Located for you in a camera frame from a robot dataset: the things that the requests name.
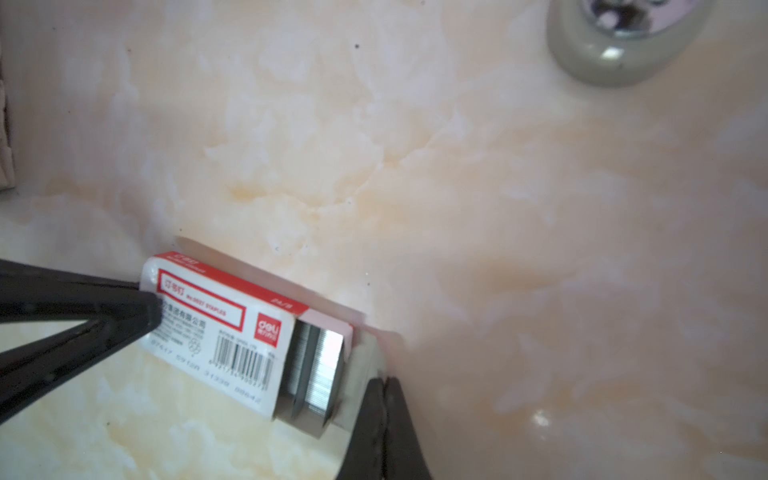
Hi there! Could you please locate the blue book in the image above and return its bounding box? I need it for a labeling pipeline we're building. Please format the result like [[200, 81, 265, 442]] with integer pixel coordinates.
[[0, 79, 16, 191]]

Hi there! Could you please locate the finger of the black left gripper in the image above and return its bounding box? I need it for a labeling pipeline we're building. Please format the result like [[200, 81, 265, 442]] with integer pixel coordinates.
[[1, 260, 162, 422]]

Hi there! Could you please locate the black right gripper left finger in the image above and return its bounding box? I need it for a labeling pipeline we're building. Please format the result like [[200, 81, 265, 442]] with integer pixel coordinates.
[[336, 378, 387, 480]]

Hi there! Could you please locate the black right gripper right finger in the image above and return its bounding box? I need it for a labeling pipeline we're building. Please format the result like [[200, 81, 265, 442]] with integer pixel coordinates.
[[383, 377, 432, 480]]

